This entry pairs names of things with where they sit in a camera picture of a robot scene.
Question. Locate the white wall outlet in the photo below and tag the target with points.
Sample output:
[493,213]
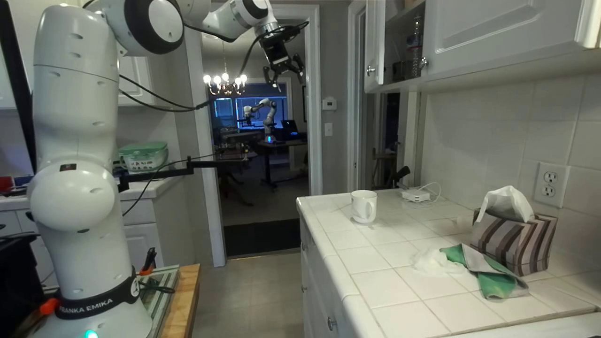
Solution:
[551,185]

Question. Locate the black floor mat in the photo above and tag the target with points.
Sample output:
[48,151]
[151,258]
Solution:
[264,238]

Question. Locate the striped fabric tissue box cover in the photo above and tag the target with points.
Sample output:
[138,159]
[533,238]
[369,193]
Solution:
[514,245]

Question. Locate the white mug blue flowers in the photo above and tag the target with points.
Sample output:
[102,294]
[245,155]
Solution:
[364,208]

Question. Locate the black box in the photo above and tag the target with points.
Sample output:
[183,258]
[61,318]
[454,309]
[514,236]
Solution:
[16,283]

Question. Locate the white doorway trim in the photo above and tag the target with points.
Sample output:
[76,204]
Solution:
[210,219]

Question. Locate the black stereo camera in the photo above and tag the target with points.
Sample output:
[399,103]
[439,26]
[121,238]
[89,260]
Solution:
[401,176]

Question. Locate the white cabinet door with knob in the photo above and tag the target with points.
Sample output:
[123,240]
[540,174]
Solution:
[375,44]
[501,31]

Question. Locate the red and black clamp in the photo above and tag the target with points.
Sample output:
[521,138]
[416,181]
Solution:
[149,260]

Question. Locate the white wall thermostat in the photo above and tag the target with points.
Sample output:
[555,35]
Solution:
[330,104]

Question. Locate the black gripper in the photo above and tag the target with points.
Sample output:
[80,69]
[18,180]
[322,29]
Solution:
[277,48]

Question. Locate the white facial tissue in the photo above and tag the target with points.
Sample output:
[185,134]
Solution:
[504,204]

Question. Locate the wooden table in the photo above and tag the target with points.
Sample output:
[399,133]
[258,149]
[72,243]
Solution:
[185,307]

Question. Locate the small white background robot arm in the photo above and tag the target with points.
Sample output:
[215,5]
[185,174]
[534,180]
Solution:
[270,116]

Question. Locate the white base cabinet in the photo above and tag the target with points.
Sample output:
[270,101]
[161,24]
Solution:
[313,294]

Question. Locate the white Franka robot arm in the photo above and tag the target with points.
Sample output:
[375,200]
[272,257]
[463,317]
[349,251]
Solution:
[76,125]

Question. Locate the dark dining table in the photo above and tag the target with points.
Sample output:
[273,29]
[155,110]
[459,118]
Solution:
[275,146]

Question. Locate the small red object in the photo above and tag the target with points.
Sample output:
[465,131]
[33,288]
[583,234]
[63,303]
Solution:
[7,185]

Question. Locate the white wall cabinet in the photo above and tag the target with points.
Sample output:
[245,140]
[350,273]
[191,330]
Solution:
[501,69]

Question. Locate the metal base plate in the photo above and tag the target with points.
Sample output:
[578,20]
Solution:
[161,302]

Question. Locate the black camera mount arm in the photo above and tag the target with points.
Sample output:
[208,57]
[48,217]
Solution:
[163,170]

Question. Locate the white power adapter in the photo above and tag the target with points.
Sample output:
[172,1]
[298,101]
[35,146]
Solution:
[416,196]

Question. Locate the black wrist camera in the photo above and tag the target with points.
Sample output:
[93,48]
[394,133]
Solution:
[294,27]

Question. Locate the white side counter cabinet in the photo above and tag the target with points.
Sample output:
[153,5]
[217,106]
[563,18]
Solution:
[157,219]

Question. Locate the white light switch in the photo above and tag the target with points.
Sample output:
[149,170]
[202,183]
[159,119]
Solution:
[328,129]

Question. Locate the lit chandelier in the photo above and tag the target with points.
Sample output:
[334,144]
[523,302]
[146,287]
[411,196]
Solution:
[225,86]

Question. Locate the black pole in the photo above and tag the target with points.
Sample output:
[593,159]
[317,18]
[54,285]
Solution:
[20,95]

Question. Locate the dark blue window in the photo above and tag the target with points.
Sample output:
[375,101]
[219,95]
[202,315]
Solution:
[228,114]

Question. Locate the green glass bowl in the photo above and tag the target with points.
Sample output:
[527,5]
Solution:
[146,159]

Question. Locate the green and white cloth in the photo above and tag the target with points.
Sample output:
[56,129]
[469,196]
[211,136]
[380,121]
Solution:
[491,279]

